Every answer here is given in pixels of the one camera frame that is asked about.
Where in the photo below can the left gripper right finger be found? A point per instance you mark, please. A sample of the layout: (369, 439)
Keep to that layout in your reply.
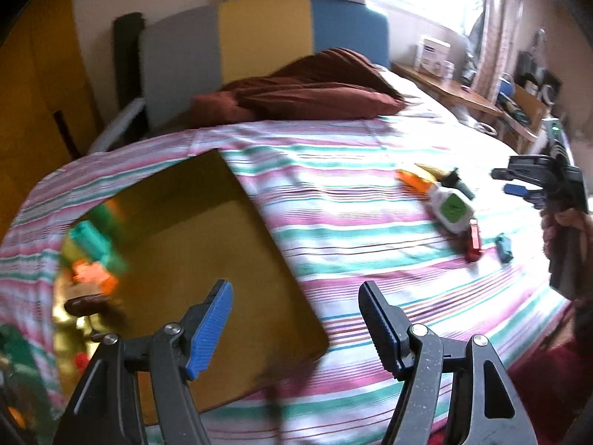
(485, 408)

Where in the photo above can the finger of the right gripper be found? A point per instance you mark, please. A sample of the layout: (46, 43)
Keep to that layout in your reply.
(535, 197)

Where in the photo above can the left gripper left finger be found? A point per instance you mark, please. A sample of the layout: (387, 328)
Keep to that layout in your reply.
(105, 407)

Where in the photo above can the green plastic cup toy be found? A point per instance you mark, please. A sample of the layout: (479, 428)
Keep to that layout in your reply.
(97, 235)

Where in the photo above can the person's right hand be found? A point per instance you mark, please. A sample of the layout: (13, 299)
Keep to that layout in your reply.
(552, 223)

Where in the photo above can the teal puzzle block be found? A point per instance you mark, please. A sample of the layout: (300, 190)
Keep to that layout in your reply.
(503, 246)

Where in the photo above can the wooden side desk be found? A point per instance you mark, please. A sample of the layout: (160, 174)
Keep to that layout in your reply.
(450, 92)

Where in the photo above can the red lipstick tube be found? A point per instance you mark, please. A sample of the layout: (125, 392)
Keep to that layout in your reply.
(474, 248)

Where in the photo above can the black lidded clear jar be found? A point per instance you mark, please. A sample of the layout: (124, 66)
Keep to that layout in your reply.
(452, 180)

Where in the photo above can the white green square bottle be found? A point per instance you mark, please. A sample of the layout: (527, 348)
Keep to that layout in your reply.
(451, 208)

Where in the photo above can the yellow oval soap box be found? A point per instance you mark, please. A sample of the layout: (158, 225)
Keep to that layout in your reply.
(435, 172)

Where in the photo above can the brown dinosaur toy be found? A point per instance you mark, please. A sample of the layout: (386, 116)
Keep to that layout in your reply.
(88, 305)

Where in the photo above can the orange plastic toy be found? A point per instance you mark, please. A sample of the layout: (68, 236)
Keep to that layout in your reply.
(414, 181)

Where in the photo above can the striped bed quilt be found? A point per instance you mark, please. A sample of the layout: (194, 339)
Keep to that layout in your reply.
(329, 195)

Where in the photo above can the orange block toy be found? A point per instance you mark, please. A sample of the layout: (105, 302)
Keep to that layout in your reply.
(94, 277)

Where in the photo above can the white cardboard box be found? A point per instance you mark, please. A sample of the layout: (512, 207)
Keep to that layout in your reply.
(432, 56)

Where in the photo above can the gold storage box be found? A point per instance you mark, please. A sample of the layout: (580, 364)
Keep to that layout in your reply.
(185, 228)

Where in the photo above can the pink window curtain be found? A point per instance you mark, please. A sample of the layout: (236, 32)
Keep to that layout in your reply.
(499, 27)

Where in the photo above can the brown blanket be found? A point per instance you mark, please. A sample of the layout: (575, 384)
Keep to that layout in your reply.
(336, 83)

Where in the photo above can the multicolour padded headboard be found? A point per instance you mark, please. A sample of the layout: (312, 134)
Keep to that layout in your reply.
(168, 62)

